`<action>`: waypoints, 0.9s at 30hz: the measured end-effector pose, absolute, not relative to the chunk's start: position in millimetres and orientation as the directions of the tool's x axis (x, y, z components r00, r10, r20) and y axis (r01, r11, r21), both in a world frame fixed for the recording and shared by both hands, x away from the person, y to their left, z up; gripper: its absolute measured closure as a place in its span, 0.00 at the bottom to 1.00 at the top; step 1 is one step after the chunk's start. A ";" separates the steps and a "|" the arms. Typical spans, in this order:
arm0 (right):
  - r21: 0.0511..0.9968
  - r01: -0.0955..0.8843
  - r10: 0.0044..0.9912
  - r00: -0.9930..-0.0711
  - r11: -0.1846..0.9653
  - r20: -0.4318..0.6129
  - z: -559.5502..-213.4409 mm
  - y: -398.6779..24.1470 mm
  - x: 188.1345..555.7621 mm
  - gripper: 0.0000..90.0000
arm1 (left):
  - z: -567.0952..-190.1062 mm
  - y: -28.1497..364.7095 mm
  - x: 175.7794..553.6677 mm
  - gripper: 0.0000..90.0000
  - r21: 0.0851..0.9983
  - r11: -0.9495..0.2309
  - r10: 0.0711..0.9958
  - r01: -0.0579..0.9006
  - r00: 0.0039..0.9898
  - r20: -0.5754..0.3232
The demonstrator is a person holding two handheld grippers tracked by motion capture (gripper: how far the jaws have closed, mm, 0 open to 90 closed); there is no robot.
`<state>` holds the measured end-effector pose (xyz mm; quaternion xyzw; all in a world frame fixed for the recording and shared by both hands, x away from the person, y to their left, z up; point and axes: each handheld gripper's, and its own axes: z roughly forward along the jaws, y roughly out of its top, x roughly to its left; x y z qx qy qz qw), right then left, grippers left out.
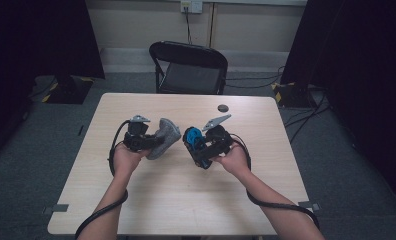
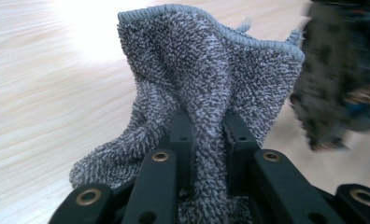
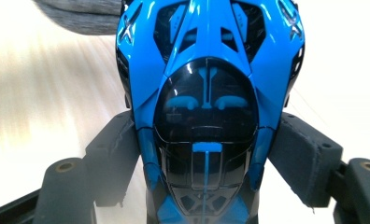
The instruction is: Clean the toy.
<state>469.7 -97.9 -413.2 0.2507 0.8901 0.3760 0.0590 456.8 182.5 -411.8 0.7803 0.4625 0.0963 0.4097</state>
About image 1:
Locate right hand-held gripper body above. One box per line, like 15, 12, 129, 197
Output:
201, 113, 236, 158

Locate black floor cable bundle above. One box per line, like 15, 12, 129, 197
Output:
284, 89, 332, 145

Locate black wall socket cable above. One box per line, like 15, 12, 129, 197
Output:
184, 6, 193, 45

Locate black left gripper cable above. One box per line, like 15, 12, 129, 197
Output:
73, 119, 132, 240

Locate grey tape piece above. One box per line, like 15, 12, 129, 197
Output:
297, 200, 321, 212
42, 203, 70, 216

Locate person's right hand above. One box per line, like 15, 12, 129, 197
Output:
210, 142, 253, 178

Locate blue toy car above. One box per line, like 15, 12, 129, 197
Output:
182, 126, 214, 170

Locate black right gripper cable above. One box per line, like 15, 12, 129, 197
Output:
230, 133, 321, 232

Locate person's left hand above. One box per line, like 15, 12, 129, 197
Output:
113, 141, 152, 180

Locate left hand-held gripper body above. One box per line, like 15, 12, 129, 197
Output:
122, 114, 152, 153

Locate black curtain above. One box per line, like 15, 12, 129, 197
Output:
0, 0, 106, 168
280, 0, 396, 214

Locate white wall socket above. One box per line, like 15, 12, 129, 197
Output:
180, 0, 204, 14

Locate grey cloth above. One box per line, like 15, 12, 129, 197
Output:
145, 117, 182, 161

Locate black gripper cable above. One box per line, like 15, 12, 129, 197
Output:
230, 133, 321, 232
73, 119, 132, 240

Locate black floor cables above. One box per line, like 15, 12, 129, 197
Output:
225, 65, 286, 90

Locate black stand base striped tape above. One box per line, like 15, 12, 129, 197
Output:
270, 81, 318, 109
40, 74, 95, 105

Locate black folding chair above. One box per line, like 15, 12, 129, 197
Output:
148, 40, 229, 96

